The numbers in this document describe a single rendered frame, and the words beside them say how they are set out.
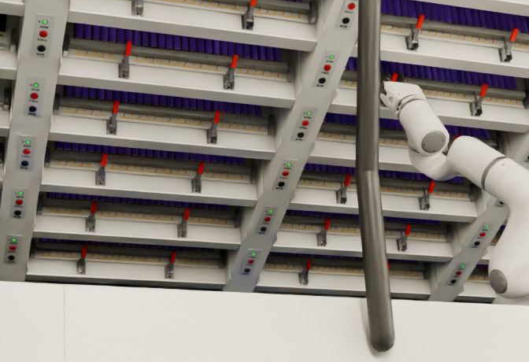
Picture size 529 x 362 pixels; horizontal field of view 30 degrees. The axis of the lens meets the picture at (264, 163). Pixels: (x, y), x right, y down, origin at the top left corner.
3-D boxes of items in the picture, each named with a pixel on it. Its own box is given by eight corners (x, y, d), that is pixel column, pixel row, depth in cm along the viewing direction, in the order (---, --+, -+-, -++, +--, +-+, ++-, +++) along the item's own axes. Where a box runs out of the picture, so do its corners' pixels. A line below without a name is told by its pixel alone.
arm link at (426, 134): (431, 128, 248) (430, 97, 243) (450, 156, 237) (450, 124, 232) (400, 134, 247) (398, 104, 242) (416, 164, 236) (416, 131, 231)
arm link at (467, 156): (513, 208, 228) (428, 152, 251) (515, 152, 219) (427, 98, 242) (483, 224, 225) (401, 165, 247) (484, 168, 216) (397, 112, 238)
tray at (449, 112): (525, 133, 279) (543, 116, 271) (323, 112, 261) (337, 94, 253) (512, 72, 288) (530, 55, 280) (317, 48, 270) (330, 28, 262)
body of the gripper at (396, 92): (389, 121, 247) (376, 99, 256) (426, 125, 250) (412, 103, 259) (398, 95, 243) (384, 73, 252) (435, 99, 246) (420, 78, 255)
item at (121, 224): (237, 249, 296) (250, 231, 285) (31, 237, 279) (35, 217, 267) (234, 189, 305) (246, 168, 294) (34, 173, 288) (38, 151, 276)
